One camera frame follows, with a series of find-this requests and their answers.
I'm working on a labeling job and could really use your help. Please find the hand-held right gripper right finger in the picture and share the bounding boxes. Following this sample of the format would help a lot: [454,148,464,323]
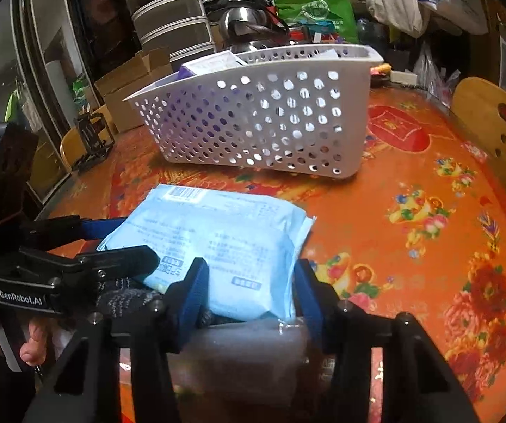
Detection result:
[294,258,479,423]

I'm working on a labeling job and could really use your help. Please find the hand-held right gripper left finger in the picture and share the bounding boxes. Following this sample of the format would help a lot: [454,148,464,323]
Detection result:
[33,256,212,423]

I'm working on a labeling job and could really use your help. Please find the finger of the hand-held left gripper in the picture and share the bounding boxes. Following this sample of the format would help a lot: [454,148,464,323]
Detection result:
[57,246,160,315]
[24,215,124,251]

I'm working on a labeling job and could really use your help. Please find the grey knitted glove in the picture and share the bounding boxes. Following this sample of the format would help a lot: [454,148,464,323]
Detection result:
[90,275,214,327]

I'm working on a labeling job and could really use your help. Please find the light blue wet wipes pack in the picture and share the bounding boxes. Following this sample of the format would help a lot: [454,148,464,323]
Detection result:
[97,184,316,321]

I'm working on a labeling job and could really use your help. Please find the clear plastic bag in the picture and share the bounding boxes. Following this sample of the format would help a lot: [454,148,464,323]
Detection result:
[413,42,462,107]
[165,316,312,407]

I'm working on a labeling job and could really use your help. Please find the purple tissue pack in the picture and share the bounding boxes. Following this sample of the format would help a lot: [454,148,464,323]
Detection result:
[178,50,249,81]

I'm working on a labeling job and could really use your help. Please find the white perforated plastic basket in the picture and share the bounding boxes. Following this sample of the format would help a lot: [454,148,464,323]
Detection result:
[123,44,384,180]

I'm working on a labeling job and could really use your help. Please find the person's left hand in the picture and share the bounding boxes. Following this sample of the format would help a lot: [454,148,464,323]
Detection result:
[0,293,55,366]

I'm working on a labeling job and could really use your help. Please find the wooden chair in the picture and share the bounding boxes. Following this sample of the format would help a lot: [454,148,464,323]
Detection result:
[59,106,117,172]
[450,77,506,216]

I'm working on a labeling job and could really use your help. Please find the black folding stand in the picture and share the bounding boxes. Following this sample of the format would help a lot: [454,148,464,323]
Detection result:
[74,112,115,171]

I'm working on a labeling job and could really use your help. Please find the red floral tablecloth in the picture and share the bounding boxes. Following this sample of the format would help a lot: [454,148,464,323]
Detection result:
[37,88,506,423]

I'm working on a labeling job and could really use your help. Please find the dark mirrored wardrobe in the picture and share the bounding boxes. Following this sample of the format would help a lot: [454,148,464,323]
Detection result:
[0,0,86,206]

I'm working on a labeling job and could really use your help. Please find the open cardboard box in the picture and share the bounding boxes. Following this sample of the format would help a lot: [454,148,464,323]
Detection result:
[94,48,175,133]

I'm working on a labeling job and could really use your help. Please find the stacked plastic drawer unit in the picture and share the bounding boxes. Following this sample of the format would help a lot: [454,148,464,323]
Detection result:
[120,0,218,60]

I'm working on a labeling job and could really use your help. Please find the stainless steel kettle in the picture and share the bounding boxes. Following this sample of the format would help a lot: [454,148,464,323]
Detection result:
[218,0,290,54]

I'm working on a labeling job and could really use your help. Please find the crumpled clear plastic bag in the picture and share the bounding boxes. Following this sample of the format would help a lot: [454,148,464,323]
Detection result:
[413,42,462,107]

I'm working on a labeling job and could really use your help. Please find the green shopping bag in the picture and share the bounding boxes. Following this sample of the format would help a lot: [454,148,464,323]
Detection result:
[274,0,360,45]

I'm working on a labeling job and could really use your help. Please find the beige canvas tote bag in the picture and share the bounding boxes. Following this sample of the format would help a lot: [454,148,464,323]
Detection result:
[364,0,431,38]

